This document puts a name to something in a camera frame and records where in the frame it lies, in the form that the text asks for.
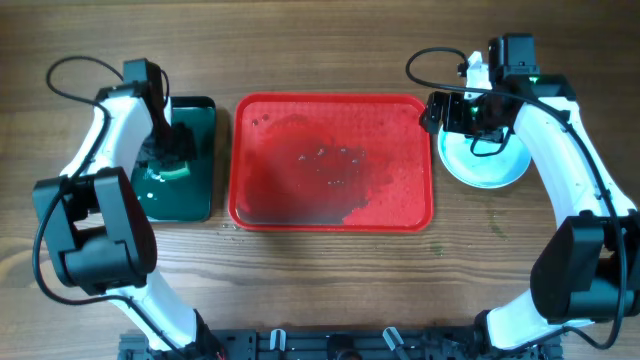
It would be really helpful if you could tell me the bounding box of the green sponge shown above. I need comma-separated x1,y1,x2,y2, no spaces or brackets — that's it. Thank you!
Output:
147,161,191,182

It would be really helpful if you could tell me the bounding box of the light blue plate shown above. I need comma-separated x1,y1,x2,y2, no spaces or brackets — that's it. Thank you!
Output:
437,127,531,189

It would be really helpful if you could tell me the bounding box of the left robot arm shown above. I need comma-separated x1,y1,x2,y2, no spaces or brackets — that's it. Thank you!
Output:
32,58,226,359

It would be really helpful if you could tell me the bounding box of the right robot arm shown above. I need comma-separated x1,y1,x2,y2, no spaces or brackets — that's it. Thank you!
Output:
420,33,639,356

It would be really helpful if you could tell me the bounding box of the black tray with green water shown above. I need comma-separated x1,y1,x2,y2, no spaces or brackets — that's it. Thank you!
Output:
131,96,216,222

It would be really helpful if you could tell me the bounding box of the red plastic tray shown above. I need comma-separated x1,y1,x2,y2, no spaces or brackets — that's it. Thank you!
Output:
228,93,435,233

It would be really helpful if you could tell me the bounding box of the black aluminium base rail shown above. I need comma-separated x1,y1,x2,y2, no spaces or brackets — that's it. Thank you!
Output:
117,325,565,360

